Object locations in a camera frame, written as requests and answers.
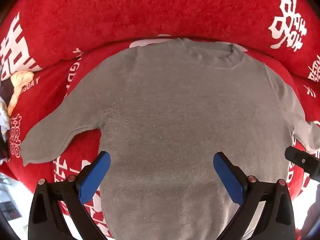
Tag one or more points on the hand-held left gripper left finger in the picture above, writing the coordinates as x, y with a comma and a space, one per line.
93, 177

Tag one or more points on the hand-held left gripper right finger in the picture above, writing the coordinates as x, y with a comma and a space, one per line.
228, 177

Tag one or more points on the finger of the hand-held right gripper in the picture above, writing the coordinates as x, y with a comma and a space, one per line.
301, 160

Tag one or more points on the grey towel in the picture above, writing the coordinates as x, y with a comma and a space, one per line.
170, 105

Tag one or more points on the red printed sofa seat cushion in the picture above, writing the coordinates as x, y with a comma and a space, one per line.
45, 100

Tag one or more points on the white patterned cloth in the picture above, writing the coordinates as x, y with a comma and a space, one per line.
3, 117

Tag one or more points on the orange cloth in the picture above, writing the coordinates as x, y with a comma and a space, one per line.
21, 78

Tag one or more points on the dark maroon cloth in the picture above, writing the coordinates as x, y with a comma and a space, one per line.
6, 87

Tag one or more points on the red printed sofa backrest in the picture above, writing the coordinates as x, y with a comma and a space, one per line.
150, 10

